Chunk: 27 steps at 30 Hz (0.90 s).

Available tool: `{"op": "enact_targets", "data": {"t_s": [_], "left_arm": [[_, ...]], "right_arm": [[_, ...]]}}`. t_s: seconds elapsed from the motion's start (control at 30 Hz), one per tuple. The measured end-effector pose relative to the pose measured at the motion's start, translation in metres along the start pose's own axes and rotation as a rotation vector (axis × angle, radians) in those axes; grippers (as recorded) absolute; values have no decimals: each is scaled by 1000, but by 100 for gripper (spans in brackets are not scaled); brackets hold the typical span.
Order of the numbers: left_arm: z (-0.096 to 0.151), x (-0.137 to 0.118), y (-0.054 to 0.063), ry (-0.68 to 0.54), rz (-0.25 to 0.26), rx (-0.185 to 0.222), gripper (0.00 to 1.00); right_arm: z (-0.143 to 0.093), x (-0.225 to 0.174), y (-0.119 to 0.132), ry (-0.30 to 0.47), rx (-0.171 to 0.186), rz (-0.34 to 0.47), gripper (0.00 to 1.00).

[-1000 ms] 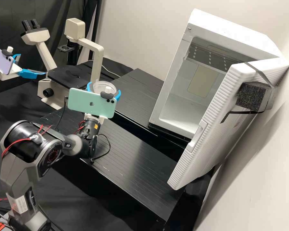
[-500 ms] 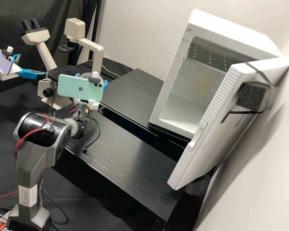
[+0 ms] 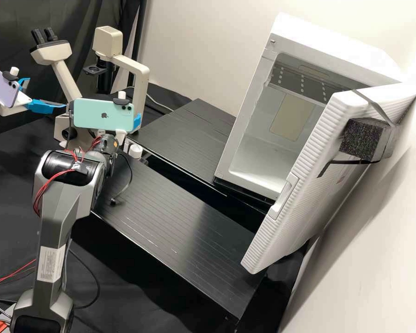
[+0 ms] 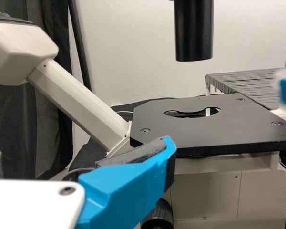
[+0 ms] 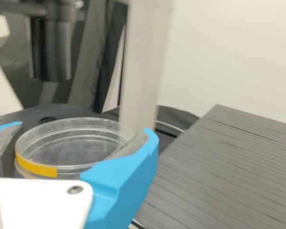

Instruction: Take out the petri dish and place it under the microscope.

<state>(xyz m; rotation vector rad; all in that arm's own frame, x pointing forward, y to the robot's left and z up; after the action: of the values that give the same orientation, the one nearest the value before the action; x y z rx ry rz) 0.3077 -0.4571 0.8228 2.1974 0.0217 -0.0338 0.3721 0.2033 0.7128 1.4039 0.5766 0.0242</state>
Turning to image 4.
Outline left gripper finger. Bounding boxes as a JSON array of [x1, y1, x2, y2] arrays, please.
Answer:
[[72, 135, 177, 229]]

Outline cream microscope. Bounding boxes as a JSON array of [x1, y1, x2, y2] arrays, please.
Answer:
[[0, 0, 286, 229]]

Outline black platform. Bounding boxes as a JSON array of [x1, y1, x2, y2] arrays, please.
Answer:
[[205, 68, 286, 111]]

